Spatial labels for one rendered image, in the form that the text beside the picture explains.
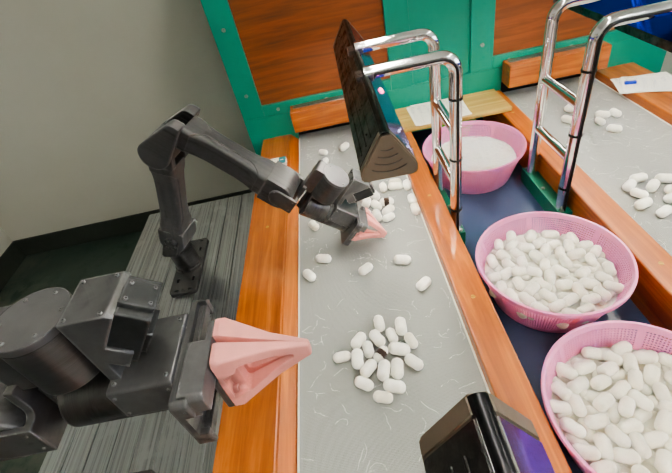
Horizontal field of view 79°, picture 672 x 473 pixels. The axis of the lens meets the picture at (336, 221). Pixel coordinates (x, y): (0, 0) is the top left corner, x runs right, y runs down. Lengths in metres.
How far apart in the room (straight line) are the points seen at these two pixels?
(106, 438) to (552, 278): 0.88
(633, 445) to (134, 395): 0.61
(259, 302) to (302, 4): 0.84
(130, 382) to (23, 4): 2.08
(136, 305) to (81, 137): 2.20
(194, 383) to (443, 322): 0.52
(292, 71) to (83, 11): 1.15
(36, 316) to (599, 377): 0.70
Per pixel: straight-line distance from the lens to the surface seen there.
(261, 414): 0.71
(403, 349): 0.72
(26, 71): 2.44
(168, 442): 0.88
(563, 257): 0.90
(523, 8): 1.44
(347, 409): 0.70
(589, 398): 0.74
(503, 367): 0.70
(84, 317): 0.32
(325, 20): 1.30
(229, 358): 0.34
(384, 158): 0.56
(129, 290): 0.32
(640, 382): 0.77
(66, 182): 2.69
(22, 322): 0.37
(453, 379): 0.71
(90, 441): 0.97
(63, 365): 0.36
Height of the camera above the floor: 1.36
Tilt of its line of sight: 39 degrees down
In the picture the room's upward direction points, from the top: 14 degrees counter-clockwise
